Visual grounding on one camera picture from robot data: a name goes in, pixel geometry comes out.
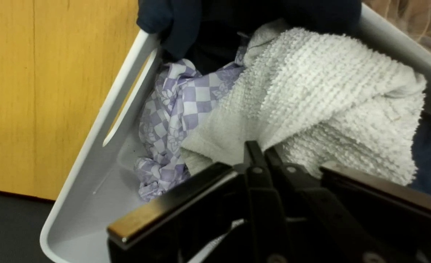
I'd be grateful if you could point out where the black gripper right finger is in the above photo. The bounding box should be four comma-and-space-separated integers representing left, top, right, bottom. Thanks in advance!
264, 147, 431, 263

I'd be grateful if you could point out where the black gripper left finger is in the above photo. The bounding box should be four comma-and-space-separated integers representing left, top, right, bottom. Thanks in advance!
105, 140, 291, 263

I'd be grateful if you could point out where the purple white checkered cloth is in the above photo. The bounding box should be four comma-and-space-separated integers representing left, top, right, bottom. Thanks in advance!
134, 58, 248, 204

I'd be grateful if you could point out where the white terry towel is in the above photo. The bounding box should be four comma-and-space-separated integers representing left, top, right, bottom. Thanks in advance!
178, 27, 428, 188

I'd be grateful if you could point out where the navy blue clothing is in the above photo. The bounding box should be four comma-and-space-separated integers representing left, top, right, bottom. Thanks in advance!
136, 0, 431, 199

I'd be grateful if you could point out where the white plastic basket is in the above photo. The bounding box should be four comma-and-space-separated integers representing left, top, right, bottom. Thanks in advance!
38, 4, 431, 263

